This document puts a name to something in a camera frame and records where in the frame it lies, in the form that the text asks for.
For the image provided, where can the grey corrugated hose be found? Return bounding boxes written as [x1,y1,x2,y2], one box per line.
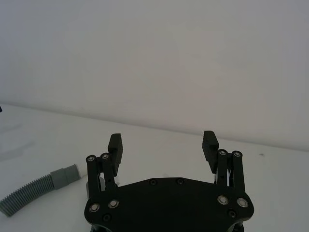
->
[0,163,80,212]

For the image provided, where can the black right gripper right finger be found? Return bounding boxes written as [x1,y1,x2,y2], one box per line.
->
[201,130,247,194]

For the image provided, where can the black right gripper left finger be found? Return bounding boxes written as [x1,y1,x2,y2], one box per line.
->
[85,133,125,199]

